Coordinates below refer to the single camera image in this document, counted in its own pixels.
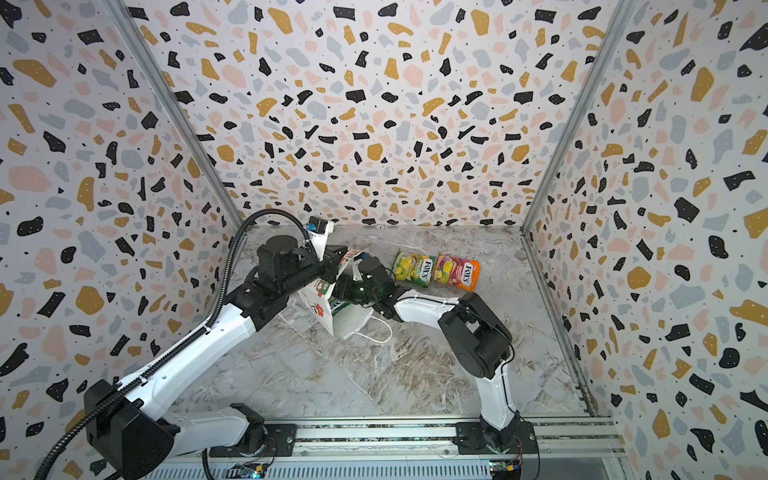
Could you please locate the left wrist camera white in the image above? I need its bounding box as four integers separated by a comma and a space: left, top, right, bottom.
307, 216, 334, 261

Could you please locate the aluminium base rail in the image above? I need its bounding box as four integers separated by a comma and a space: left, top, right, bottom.
149, 416, 634, 479

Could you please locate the circuit board right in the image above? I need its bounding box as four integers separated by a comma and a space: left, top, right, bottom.
489, 459, 522, 480

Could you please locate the right aluminium corner post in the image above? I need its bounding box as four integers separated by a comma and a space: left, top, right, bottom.
520, 0, 637, 237

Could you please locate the green yellow candy packet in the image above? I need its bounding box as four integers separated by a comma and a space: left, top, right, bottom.
392, 250, 437, 288

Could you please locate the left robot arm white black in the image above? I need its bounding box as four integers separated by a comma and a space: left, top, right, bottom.
85, 235, 348, 479

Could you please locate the orange pink candy packet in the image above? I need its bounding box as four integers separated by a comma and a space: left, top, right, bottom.
432, 254, 481, 292

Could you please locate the left aluminium corner post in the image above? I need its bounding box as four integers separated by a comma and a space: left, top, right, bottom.
102, 1, 242, 228

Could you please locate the green circuit board left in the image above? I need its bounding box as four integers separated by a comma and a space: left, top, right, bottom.
228, 462, 269, 479

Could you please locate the aluminium corner post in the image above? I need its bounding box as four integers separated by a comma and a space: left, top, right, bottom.
102, 1, 242, 228
520, 0, 637, 237

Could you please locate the green candy packet in bag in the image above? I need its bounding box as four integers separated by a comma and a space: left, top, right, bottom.
313, 279, 335, 317

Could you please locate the black corrugated cable conduit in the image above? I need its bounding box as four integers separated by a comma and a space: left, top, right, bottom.
32, 208, 310, 480

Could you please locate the white paper bag with flower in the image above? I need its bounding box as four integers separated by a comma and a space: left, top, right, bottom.
299, 245, 393, 345

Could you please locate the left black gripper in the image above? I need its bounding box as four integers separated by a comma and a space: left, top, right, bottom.
282, 243, 348, 299

